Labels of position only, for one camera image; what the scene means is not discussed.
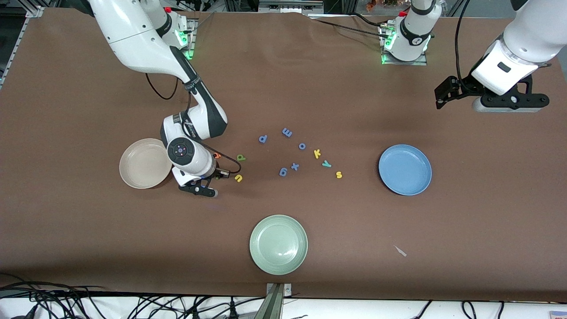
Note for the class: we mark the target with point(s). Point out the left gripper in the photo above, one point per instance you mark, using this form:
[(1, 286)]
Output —
[(463, 87)]

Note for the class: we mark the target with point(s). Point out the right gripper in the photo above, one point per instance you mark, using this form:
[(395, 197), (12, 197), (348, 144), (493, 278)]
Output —
[(215, 174)]

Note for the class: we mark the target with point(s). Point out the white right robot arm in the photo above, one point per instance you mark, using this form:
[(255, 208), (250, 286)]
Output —
[(133, 35)]

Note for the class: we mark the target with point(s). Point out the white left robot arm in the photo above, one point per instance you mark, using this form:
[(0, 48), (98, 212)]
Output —
[(531, 35)]

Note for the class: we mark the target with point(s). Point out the beige brown plate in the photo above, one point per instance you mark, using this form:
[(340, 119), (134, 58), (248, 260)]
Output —
[(144, 163)]

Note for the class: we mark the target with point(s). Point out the blue letter m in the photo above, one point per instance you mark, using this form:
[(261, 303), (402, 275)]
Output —
[(287, 132)]

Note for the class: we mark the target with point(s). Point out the pale green plate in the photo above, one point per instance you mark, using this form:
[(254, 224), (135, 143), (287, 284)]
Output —
[(278, 244)]

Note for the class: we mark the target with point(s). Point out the blue plate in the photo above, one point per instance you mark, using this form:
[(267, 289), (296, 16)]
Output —
[(405, 169)]

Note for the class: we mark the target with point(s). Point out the brown table mat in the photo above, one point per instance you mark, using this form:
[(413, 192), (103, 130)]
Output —
[(310, 79)]

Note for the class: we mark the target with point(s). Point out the small orange object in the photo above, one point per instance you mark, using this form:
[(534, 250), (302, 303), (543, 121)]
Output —
[(371, 4)]

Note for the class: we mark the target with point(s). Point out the white paper scrap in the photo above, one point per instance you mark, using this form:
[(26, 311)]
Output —
[(401, 251)]

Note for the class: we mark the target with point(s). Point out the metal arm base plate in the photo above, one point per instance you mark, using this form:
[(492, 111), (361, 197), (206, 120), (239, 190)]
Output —
[(407, 63), (191, 42)]

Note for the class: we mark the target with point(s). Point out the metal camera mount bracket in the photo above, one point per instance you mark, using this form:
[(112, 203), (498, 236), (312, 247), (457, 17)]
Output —
[(278, 292)]

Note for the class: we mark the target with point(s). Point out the grey metal frame bar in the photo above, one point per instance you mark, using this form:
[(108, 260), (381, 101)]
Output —
[(290, 6)]

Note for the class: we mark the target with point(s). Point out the aluminium frame rail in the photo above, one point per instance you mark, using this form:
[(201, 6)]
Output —
[(17, 44)]

